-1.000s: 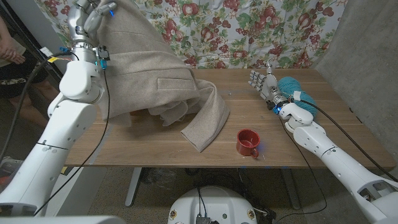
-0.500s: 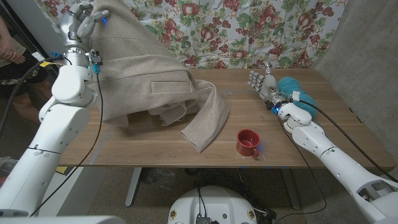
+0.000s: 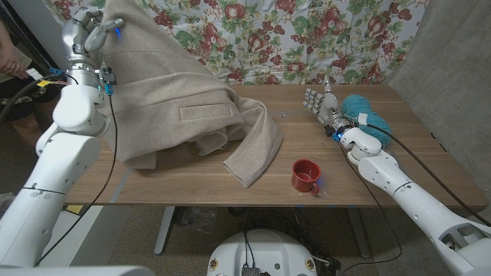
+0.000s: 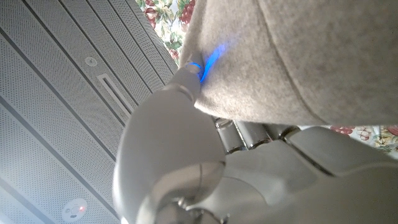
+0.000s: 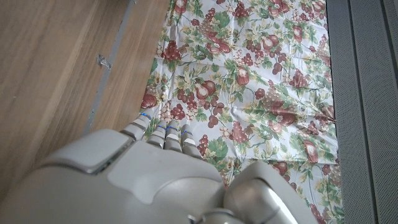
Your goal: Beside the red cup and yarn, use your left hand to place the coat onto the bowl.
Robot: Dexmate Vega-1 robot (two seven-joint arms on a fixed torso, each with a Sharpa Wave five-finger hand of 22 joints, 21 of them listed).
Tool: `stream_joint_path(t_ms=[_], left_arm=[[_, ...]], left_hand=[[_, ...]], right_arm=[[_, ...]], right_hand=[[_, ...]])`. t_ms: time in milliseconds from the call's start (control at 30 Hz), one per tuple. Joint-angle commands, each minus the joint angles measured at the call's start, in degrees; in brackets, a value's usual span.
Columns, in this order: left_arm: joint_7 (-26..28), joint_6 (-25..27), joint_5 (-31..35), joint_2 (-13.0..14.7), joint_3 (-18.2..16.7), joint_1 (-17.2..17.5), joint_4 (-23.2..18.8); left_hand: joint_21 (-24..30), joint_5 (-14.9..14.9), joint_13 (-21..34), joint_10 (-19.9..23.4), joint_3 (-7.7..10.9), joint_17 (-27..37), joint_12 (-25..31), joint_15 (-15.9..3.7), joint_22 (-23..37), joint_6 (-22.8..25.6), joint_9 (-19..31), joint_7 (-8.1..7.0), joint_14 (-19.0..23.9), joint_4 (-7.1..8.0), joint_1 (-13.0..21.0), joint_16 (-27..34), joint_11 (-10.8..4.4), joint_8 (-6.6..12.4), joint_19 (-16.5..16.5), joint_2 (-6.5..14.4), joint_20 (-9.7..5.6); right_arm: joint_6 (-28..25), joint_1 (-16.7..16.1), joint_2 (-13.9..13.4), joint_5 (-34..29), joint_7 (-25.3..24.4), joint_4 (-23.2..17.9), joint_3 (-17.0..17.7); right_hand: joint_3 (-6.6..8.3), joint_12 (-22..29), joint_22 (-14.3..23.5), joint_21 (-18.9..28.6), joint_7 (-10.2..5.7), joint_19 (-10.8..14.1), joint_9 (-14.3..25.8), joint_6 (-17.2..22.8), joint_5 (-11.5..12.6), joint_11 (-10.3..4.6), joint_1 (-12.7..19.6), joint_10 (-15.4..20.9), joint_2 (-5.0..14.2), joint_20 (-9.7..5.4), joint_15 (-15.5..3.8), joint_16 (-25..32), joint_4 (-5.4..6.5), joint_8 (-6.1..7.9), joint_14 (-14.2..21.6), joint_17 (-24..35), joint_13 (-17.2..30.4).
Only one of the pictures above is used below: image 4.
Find long ceiling slot vent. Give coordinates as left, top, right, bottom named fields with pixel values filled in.
left=96, top=73, right=133, bottom=118

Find round white smoke detector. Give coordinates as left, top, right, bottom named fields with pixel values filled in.
left=61, top=198, right=89, bottom=223

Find beige wool coat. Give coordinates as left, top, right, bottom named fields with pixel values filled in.
left=179, top=0, right=398, bottom=126

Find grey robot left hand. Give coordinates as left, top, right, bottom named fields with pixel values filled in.
left=112, top=52, right=398, bottom=224

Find floral fruit print backdrop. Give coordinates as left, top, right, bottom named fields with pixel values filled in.
left=136, top=0, right=398, bottom=153

